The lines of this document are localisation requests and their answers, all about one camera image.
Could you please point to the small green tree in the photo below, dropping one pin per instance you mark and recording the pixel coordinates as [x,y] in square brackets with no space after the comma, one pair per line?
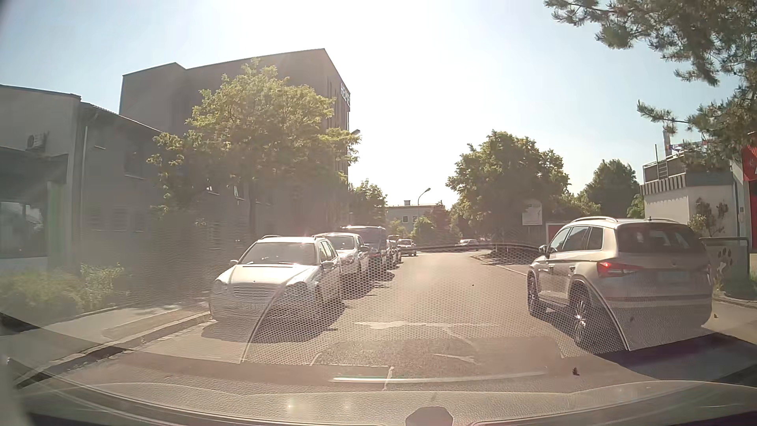
[368,204]

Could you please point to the pale distant building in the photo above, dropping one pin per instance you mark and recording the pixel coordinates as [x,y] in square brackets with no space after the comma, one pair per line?
[405,214]

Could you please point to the row of parked cars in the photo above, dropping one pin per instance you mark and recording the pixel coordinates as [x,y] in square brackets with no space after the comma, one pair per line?
[366,242]

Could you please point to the distant car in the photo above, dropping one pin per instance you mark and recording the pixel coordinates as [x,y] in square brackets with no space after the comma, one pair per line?
[468,242]

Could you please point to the grey asphalt road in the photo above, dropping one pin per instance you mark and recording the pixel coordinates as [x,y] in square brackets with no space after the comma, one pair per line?
[437,290]

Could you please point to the silver saloon car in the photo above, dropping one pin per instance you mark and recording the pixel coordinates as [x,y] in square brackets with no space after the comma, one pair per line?
[278,275]

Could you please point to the large dark tree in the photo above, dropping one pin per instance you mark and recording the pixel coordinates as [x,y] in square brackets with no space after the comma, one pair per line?
[508,177]

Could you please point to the large green tree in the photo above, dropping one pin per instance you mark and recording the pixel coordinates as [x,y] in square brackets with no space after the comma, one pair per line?
[254,136]

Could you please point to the white billboard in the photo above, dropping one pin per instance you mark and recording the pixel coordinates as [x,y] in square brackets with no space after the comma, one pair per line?
[531,213]

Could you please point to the car's own bonnet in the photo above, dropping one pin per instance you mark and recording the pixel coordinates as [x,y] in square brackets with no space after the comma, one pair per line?
[378,405]

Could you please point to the tall dark building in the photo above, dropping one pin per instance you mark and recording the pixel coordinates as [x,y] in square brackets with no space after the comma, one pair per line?
[177,89]

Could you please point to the silver estate car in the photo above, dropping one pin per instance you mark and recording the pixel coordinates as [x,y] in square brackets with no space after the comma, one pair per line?
[621,278]

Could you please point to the white building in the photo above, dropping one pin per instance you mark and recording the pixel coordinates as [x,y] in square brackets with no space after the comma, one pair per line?
[686,198]

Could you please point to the paved pavement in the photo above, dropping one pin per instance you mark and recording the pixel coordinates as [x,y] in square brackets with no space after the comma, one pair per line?
[88,334]

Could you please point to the grey low building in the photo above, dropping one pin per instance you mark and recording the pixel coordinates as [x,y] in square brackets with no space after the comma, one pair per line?
[59,177]

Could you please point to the green bushes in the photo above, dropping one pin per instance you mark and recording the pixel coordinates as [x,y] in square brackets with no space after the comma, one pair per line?
[53,290]

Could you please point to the pine tree branches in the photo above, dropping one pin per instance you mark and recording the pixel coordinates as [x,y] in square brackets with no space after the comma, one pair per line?
[698,47]

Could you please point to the lamp post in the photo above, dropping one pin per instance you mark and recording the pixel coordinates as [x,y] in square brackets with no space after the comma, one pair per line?
[421,201]

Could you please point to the guard rail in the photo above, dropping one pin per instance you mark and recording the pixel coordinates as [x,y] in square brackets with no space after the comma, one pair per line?
[467,247]

